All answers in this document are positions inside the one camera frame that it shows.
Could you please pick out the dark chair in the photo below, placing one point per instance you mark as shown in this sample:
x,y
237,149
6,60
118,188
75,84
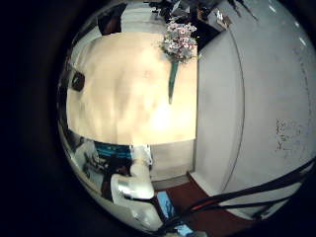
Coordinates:
x,y
111,20

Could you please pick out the pink white flower bouquet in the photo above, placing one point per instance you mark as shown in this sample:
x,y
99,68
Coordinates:
x,y
178,42

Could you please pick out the clear glass vase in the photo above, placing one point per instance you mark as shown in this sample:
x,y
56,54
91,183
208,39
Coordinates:
x,y
78,81

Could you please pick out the lit blue desk screen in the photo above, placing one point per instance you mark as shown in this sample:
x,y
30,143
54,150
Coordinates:
x,y
165,204

